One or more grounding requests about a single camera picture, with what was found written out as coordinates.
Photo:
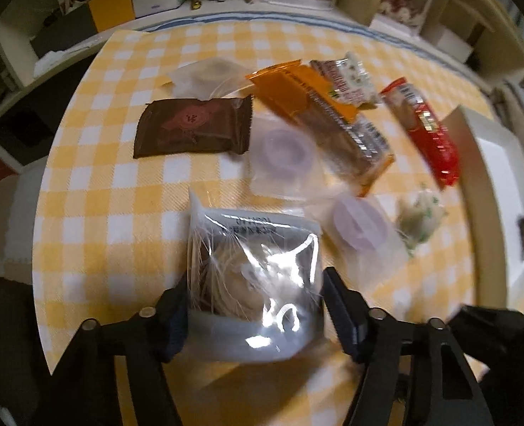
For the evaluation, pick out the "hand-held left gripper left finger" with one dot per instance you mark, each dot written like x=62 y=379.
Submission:
x=178 y=321

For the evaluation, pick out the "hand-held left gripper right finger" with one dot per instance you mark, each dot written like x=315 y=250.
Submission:
x=339 y=315

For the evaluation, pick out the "clear cream pastry packet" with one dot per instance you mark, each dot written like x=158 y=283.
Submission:
x=255 y=275

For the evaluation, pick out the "clear purple jelly cup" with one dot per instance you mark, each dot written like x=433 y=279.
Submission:
x=359 y=226
x=284 y=153

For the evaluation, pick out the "small white green candy packet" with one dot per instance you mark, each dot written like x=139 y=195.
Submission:
x=419 y=215

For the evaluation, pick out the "white tray box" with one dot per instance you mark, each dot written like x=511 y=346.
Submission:
x=497 y=177

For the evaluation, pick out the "brown snack packet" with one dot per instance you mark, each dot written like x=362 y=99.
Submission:
x=193 y=126

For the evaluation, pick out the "orange snack packet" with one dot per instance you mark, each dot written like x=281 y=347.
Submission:
x=319 y=120

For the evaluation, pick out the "red snack packet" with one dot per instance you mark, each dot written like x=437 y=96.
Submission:
x=426 y=128

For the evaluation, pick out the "silver patterned snack packet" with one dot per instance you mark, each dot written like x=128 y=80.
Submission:
x=348 y=82

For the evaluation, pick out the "clear round cookie packet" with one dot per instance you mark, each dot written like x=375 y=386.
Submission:
x=204 y=77

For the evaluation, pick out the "yellow checkered tablecloth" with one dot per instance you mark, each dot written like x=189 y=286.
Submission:
x=124 y=213

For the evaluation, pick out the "small white box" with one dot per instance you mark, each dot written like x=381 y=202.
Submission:
x=454 y=42

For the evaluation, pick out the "cream wooden shelf unit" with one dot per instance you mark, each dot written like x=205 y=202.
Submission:
x=26 y=53

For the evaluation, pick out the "dark green box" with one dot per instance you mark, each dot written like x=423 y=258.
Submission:
x=62 y=31

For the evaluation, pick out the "blue striped cloth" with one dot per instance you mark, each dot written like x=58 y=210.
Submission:
x=253 y=14

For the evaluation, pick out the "yellow box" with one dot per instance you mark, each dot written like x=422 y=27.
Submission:
x=113 y=9

